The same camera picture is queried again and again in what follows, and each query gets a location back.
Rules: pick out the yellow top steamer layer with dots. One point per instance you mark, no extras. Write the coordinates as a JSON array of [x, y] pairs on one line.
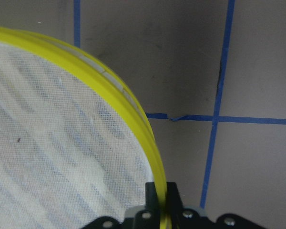
[[124, 90]]

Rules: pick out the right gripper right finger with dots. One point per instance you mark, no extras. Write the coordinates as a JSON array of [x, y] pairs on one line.
[[173, 200]]

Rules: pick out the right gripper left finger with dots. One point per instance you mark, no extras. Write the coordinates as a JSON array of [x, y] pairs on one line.
[[151, 197]]

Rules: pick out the white steamer cloth liner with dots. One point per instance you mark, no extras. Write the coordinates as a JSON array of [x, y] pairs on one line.
[[62, 143]]

